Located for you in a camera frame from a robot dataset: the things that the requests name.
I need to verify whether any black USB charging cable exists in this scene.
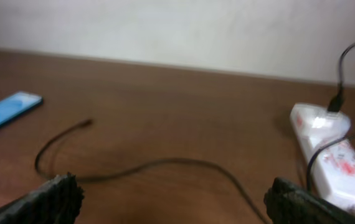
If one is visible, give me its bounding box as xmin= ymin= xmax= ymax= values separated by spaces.
xmin=34 ymin=39 xmax=355 ymax=224

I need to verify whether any blue Galaxy smartphone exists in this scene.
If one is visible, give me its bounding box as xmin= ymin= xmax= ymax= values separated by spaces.
xmin=0 ymin=91 xmax=43 ymax=127

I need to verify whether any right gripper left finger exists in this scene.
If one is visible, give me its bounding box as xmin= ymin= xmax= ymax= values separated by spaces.
xmin=0 ymin=173 xmax=84 ymax=224

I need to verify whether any white USB charger adapter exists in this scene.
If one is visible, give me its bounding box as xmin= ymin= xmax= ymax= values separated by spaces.
xmin=298 ymin=105 xmax=351 ymax=139

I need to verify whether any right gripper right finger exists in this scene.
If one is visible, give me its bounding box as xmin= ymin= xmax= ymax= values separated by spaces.
xmin=263 ymin=177 xmax=355 ymax=224

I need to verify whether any white power strip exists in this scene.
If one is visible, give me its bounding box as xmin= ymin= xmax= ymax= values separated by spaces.
xmin=290 ymin=103 xmax=355 ymax=210

